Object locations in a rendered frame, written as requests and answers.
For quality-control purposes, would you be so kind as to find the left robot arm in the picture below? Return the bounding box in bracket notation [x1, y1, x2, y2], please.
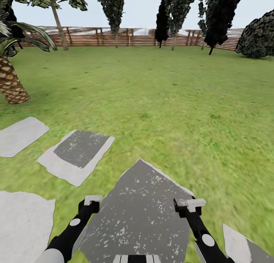
[33, 195, 104, 263]

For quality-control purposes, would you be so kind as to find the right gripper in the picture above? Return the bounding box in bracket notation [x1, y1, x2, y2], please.
[174, 201, 203, 225]

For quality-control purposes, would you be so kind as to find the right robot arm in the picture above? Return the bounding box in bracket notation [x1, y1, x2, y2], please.
[174, 197, 235, 263]

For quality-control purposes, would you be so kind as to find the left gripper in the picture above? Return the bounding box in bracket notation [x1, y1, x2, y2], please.
[78, 201, 100, 217]

